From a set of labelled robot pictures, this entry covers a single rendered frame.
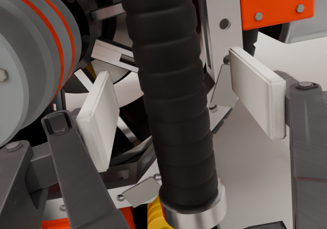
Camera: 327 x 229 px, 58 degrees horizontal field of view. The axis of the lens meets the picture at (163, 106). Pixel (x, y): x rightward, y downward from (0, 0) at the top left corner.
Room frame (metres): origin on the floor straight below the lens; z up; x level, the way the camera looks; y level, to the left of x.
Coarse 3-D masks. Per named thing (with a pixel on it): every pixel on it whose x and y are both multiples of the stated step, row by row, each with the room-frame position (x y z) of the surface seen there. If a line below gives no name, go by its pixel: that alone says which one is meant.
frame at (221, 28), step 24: (216, 0) 0.36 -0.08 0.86; (216, 24) 0.36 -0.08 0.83; (240, 24) 0.36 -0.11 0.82; (216, 48) 0.36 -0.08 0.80; (216, 72) 0.36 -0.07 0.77; (216, 96) 0.36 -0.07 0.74; (216, 120) 0.36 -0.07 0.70; (120, 168) 0.41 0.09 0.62; (144, 168) 0.38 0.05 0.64; (48, 192) 0.41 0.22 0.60; (120, 192) 0.36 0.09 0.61; (144, 192) 0.36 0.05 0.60; (48, 216) 0.37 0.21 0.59
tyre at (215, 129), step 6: (246, 30) 0.44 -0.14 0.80; (252, 30) 0.44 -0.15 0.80; (246, 36) 0.44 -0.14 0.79; (252, 36) 0.44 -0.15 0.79; (246, 42) 0.44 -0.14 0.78; (252, 42) 0.44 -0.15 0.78; (246, 48) 0.44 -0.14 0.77; (252, 48) 0.44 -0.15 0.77; (252, 54) 0.45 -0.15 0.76; (204, 72) 0.45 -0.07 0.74; (228, 114) 0.45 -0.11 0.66; (222, 120) 0.45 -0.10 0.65; (216, 126) 0.44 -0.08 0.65; (216, 132) 0.45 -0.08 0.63; (138, 156) 0.45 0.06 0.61; (126, 162) 0.45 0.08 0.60; (132, 162) 0.45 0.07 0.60
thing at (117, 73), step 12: (72, 0) 0.57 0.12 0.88; (96, 0) 0.58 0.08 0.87; (108, 0) 0.62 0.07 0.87; (120, 0) 0.62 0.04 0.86; (108, 24) 0.62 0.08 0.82; (120, 24) 0.62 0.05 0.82; (84, 36) 0.57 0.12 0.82; (108, 36) 0.62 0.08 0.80; (120, 36) 0.62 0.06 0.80; (96, 60) 0.62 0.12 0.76; (132, 60) 0.62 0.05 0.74; (96, 72) 0.62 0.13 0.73; (120, 72) 0.62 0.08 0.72; (72, 84) 0.62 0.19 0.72
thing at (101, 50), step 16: (64, 0) 0.51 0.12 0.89; (80, 0) 0.47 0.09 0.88; (192, 0) 0.52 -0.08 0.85; (80, 16) 0.51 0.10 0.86; (96, 16) 0.47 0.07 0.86; (112, 16) 0.47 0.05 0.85; (80, 32) 0.51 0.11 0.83; (96, 32) 0.47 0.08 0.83; (96, 48) 0.47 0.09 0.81; (112, 48) 0.47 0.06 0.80; (128, 48) 0.47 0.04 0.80; (80, 64) 0.47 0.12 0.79; (112, 64) 0.47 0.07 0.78; (128, 64) 0.47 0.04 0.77; (80, 80) 0.47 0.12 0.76; (64, 96) 0.48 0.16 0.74; (48, 112) 0.47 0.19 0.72; (128, 112) 0.62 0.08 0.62; (144, 112) 0.57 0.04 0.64; (32, 128) 0.57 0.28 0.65; (128, 128) 0.47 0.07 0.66; (144, 128) 0.49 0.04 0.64; (32, 144) 0.52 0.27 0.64; (128, 144) 0.47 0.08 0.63; (144, 144) 0.45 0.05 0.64; (112, 160) 0.45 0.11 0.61
